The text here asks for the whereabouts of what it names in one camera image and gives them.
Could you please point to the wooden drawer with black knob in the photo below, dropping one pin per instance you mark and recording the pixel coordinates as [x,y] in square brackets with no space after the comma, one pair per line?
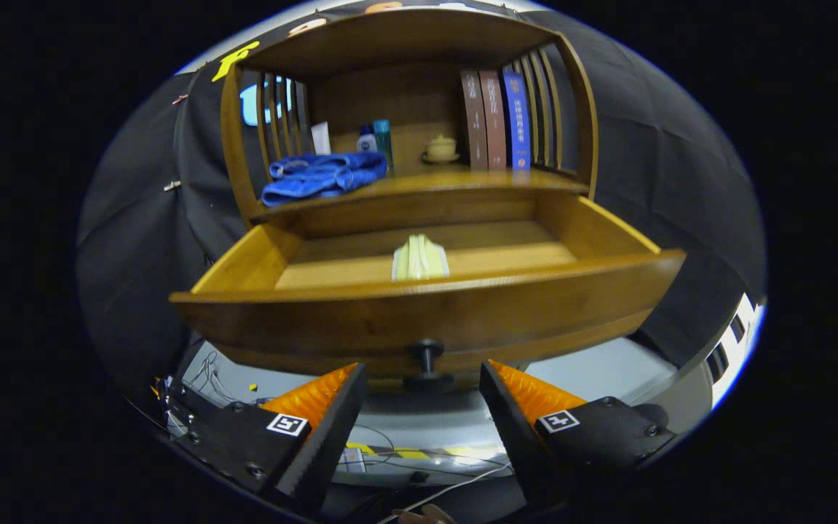
[426,320]

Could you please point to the white bottle with blue label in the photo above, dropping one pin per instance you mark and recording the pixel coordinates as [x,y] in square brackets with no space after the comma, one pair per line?
[367,142]

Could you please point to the black backdrop cloth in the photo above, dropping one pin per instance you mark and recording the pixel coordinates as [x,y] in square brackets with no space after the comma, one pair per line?
[681,182]

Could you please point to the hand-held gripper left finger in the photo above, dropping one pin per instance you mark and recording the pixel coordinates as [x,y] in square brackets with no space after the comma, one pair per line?
[331,437]

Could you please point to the blue towel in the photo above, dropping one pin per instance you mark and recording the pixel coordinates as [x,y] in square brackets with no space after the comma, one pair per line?
[317,178]

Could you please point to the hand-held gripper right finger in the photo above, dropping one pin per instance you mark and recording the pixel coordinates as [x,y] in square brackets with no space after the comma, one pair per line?
[513,429]

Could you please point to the yellow black floor tape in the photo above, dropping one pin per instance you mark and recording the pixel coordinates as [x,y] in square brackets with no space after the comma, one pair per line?
[404,453]

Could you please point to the teal bottle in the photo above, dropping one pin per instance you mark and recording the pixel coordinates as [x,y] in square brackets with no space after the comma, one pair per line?
[382,138]

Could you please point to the wooden slatted shelf frame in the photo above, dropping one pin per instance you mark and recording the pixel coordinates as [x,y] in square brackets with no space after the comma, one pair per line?
[389,36]

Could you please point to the reddish brown book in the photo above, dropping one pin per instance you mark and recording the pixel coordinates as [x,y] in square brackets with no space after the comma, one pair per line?
[493,116]

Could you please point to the white panel with dark squares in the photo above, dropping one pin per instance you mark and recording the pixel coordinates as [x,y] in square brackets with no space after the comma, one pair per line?
[732,371]

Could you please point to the beige lidded tea cup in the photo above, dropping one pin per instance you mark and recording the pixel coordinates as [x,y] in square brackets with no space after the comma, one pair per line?
[441,149]

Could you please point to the white tube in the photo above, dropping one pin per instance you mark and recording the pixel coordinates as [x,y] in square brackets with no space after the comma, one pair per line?
[321,138]

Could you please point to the blue book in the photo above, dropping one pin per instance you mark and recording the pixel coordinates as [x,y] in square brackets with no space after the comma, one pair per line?
[517,116]

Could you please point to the pale yellow cloth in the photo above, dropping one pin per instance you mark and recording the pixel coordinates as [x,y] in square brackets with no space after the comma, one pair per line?
[418,262]

